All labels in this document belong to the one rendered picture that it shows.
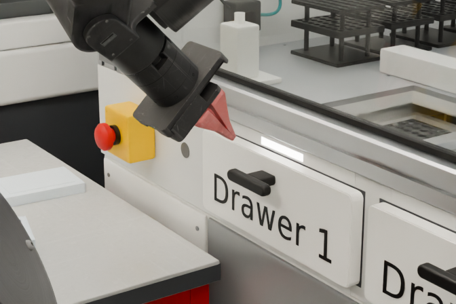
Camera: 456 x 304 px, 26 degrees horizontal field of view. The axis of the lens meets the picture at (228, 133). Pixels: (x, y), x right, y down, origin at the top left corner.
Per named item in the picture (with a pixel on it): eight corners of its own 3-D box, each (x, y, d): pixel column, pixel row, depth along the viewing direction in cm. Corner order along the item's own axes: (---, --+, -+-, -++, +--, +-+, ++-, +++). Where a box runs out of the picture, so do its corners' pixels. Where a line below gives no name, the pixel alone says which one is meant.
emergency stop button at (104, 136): (105, 155, 139) (104, 127, 138) (91, 147, 142) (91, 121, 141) (123, 151, 141) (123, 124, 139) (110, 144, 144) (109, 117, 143)
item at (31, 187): (5, 208, 145) (5, 197, 145) (-13, 190, 152) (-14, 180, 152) (85, 192, 152) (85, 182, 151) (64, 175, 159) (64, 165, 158)
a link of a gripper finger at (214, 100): (262, 128, 106) (211, 77, 100) (222, 181, 104) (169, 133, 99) (226, 112, 111) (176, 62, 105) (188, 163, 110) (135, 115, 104)
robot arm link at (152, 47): (77, 20, 97) (87, 49, 93) (129, -25, 96) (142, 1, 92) (121, 62, 102) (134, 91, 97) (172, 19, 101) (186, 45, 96)
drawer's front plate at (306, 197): (347, 290, 107) (351, 195, 104) (202, 207, 130) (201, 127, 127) (359, 286, 108) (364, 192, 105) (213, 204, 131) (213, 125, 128)
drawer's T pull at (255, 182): (263, 198, 111) (263, 186, 111) (226, 179, 117) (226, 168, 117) (288, 192, 113) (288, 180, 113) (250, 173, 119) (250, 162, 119)
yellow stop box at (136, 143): (125, 165, 139) (123, 117, 137) (101, 152, 145) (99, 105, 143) (156, 159, 142) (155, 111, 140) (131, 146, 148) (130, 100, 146)
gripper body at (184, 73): (233, 62, 101) (190, 17, 97) (174, 142, 100) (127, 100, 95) (199, 50, 106) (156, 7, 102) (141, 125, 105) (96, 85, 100)
